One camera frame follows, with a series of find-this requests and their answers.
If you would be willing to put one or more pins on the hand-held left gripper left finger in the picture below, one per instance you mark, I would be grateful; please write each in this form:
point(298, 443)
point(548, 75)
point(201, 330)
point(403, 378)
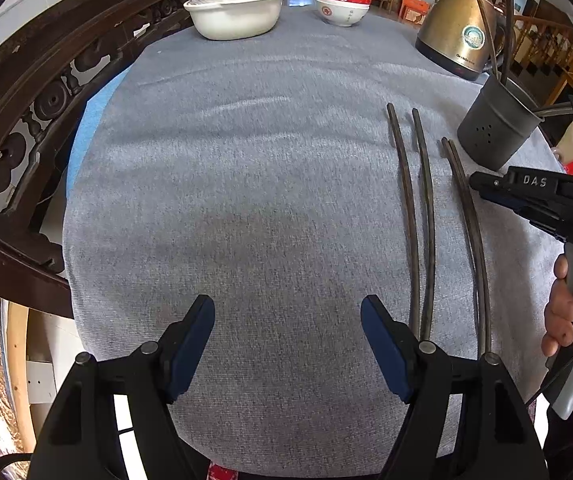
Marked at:
point(191, 345)

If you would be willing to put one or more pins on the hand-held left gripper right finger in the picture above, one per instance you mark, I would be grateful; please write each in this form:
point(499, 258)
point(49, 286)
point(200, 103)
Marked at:
point(386, 350)

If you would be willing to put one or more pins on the grey metal chopstick holder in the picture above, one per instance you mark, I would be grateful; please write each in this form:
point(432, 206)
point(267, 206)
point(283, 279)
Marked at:
point(491, 130)

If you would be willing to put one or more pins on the wooden stair railing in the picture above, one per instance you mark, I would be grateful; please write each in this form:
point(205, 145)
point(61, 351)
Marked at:
point(546, 45)

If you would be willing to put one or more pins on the white plastic basin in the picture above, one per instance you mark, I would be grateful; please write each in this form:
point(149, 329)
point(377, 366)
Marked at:
point(236, 20)

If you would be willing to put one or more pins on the golden electric kettle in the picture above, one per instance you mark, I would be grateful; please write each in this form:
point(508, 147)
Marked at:
point(451, 35)

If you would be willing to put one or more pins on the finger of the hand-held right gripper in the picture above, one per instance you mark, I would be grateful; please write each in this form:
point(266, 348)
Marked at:
point(491, 184)

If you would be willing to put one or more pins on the dark wooden chopstick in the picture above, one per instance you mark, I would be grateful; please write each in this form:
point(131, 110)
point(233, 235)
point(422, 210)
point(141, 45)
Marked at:
point(409, 210)
point(431, 210)
point(453, 170)
point(460, 170)

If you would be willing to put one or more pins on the orange carton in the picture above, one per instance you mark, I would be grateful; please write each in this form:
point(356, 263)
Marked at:
point(414, 10)

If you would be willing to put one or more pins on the carved wooden sideboard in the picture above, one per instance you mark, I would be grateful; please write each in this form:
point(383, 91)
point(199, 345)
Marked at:
point(16, 85)

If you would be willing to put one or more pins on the red banded white bowl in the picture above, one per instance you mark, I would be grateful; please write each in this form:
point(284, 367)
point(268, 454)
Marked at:
point(341, 12)

